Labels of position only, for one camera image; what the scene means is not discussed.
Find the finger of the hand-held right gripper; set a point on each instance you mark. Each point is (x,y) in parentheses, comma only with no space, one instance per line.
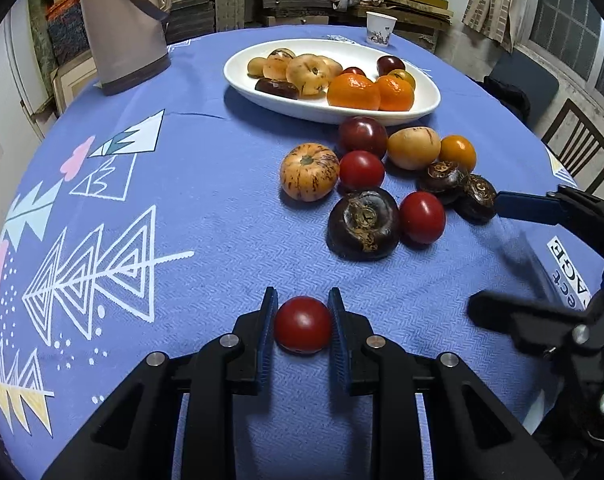
(527,208)
(517,317)

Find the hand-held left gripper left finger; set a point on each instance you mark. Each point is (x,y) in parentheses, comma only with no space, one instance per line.
(268,345)

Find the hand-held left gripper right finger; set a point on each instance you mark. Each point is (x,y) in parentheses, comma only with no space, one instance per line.
(338,345)

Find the large dark brown water chestnut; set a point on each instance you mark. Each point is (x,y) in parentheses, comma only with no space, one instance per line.
(363,230)

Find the elongated tan pepino melon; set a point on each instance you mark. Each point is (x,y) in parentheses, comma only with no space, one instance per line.
(413,147)

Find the orange mandarin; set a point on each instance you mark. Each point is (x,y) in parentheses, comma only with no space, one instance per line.
(353,91)
(396,92)

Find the striped tan pepino melon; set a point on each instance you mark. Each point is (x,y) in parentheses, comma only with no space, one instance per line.
(277,62)
(309,171)

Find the dark red plum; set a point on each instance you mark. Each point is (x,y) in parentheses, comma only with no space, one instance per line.
(363,136)
(390,64)

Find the small red tomato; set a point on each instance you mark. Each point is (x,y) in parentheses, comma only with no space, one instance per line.
(354,71)

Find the white oval plate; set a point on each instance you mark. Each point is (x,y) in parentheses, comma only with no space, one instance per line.
(332,47)

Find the wooden chair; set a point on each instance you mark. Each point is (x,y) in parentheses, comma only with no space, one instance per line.
(577,135)

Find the blue printed tablecloth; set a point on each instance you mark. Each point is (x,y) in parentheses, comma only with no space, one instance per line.
(182,235)

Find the small yellow-orange tomato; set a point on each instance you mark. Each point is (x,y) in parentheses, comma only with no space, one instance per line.
(404,78)

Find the window with metal grille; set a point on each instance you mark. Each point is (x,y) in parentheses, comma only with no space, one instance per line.
(567,20)

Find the checkered beige curtain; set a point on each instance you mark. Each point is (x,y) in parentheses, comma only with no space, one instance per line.
(489,0)

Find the white printed paper cup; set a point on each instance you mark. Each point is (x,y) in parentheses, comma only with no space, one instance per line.
(380,27)

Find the beige thermos jug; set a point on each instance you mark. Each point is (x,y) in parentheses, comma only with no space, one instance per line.
(122,25)

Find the light wooden picture frame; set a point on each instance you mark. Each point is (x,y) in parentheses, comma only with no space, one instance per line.
(74,82)

